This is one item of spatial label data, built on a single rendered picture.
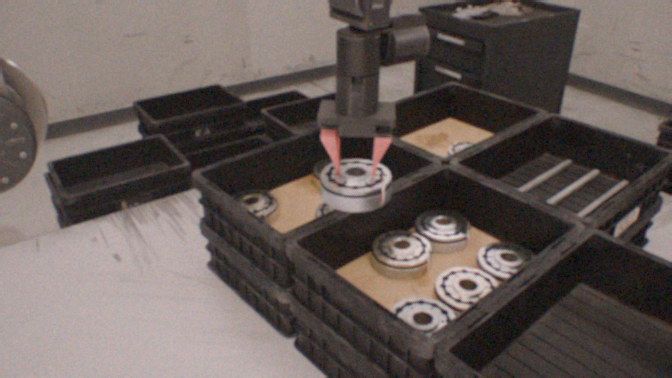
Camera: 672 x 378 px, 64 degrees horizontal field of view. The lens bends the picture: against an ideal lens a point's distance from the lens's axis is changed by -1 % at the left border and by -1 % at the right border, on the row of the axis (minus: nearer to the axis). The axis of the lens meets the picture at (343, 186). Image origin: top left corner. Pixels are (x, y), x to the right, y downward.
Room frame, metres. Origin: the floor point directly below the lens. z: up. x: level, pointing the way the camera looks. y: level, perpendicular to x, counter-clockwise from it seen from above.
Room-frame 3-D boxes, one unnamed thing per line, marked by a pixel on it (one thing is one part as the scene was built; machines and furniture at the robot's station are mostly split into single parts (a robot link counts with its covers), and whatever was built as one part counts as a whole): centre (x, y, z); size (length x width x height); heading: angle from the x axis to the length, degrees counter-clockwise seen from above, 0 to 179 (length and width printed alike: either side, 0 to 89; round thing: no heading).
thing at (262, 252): (0.94, 0.05, 0.87); 0.40 x 0.30 x 0.11; 132
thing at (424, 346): (0.72, -0.15, 0.92); 0.40 x 0.30 x 0.02; 132
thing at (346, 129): (0.69, -0.03, 1.09); 0.07 x 0.07 x 0.09; 87
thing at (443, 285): (0.67, -0.20, 0.86); 0.10 x 0.10 x 0.01
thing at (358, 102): (0.69, -0.02, 1.17); 0.10 x 0.07 x 0.07; 87
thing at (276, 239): (0.94, 0.05, 0.92); 0.40 x 0.30 x 0.02; 132
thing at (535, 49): (2.57, -0.72, 0.45); 0.60 x 0.45 x 0.90; 125
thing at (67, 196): (1.62, 0.75, 0.37); 0.40 x 0.30 x 0.45; 125
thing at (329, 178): (0.69, -0.02, 1.04); 0.10 x 0.10 x 0.01
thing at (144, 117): (2.17, 0.65, 0.37); 0.40 x 0.30 x 0.45; 125
